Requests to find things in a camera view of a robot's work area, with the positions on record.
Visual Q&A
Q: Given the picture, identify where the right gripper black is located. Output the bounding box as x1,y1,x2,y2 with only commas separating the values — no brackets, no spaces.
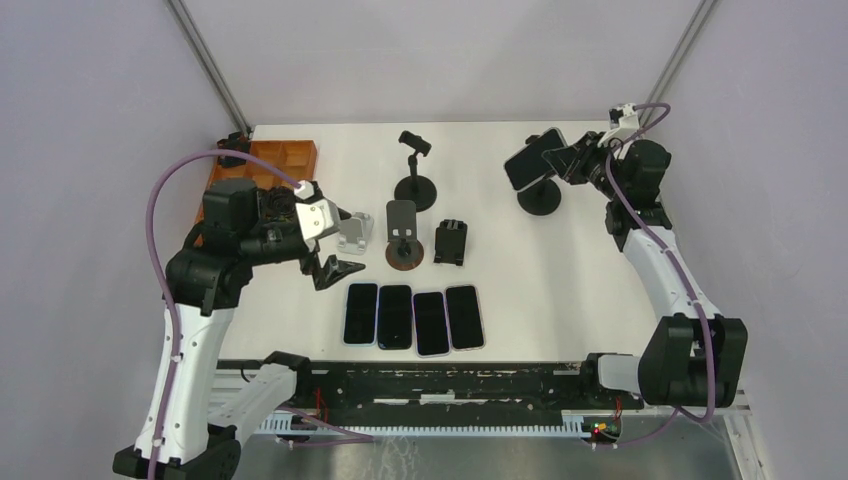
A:
542,131,628,201

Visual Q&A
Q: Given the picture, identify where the silver folding phone stand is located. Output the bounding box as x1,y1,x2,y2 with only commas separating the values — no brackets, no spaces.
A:
337,212,374,256

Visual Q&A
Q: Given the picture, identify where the phone with white case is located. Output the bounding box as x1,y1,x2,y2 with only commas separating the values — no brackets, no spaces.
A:
412,292,451,358
503,127,566,192

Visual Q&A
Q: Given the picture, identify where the phone stand brown round base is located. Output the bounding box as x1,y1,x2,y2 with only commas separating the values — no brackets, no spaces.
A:
385,200,424,271

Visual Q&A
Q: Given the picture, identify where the phone with light blue case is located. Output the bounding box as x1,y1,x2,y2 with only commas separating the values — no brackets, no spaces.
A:
342,283,379,345

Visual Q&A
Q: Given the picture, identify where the black phone dark case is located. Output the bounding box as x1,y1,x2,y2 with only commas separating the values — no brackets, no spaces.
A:
377,285,413,350

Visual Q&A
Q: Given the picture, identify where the black folding phone stand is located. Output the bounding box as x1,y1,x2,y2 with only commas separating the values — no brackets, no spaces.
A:
434,219,468,267

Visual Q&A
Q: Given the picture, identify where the phone with white case centre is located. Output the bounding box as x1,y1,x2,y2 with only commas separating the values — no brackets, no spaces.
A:
412,292,451,358

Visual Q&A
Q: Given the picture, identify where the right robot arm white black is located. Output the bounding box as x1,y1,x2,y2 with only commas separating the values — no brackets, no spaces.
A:
542,132,748,409

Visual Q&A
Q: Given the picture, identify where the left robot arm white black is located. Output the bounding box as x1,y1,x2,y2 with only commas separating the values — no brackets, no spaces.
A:
112,178,361,479

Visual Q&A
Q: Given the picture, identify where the black round object in tray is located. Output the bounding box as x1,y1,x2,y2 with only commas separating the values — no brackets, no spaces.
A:
263,186,297,221

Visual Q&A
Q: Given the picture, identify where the wooden compartment tray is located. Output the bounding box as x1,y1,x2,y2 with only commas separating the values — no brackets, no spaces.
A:
207,140,318,219

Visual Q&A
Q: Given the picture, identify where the small black orange clamp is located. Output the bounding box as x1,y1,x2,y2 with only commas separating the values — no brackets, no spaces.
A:
216,131,251,169

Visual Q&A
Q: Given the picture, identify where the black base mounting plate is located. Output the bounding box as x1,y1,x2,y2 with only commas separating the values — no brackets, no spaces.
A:
215,359,645,429

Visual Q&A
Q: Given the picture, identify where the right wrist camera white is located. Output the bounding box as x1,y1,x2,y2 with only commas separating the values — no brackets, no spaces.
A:
598,103,640,147

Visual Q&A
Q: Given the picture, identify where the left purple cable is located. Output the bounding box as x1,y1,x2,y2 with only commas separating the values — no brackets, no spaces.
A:
145,148,372,480

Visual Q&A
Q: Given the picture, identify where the aluminium frame rail right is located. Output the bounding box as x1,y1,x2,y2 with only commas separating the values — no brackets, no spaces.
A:
646,0,721,103

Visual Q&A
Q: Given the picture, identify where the aluminium frame rail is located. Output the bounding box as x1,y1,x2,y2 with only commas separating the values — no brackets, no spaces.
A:
164,0,252,135
646,0,721,103

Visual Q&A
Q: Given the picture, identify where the aluminium frame rail left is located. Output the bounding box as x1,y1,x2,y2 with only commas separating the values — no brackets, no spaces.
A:
164,0,252,135

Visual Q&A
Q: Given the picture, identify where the white slotted cable duct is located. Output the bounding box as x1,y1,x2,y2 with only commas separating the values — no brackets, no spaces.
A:
255,413,591,439

